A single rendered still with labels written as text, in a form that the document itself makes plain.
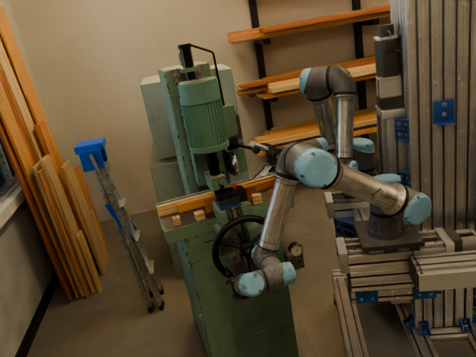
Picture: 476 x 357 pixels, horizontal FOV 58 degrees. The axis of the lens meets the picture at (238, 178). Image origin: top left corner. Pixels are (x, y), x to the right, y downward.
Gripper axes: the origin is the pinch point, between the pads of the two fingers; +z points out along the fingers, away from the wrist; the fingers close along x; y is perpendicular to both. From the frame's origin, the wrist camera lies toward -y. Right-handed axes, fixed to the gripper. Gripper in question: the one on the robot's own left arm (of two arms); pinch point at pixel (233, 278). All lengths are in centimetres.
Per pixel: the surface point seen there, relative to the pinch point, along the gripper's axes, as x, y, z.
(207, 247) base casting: -4.3, -15.2, 18.6
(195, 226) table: -8.1, -25.1, 12.8
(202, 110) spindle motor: 5, -70, -4
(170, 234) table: -19.1, -24.5, 12.9
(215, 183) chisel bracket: 6.2, -42.1, 16.4
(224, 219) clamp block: 3.2, -24.0, 2.6
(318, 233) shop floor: 101, -9, 156
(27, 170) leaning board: -93, -98, 121
